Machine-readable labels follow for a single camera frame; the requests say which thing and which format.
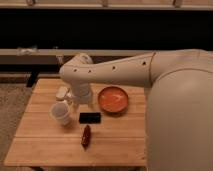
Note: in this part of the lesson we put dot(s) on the grey bench rail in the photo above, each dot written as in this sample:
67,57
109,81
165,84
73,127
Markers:
53,56

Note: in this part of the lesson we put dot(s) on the small white object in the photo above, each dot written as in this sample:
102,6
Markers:
61,93

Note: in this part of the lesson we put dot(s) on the orange ceramic bowl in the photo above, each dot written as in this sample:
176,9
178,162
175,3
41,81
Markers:
113,99

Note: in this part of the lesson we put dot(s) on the wooden table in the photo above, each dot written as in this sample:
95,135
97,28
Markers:
41,141

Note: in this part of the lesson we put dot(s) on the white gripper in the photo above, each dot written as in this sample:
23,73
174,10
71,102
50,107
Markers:
82,93

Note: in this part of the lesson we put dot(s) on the black rectangular block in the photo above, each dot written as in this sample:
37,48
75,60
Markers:
94,117

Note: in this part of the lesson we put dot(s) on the white plastic cup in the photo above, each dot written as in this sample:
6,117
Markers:
60,111

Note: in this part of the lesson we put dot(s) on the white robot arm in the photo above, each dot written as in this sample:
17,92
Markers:
179,110

